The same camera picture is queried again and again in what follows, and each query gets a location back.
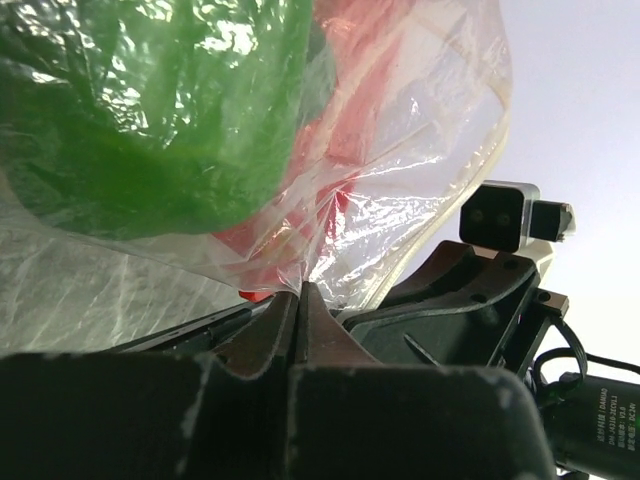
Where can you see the green bell pepper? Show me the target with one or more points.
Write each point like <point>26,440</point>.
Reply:
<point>133,119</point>

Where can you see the clear zip top bag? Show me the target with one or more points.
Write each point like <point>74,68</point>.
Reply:
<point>444,130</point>

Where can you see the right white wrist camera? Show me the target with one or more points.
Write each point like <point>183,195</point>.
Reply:
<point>512,217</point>

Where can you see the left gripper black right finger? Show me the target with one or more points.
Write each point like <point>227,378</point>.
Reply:
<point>350,417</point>

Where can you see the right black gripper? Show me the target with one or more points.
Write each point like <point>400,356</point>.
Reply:
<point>463,307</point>

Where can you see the red tomato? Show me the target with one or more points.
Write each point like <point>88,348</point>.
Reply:
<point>354,51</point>

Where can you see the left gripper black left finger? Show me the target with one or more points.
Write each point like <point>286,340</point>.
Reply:
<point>213,410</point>

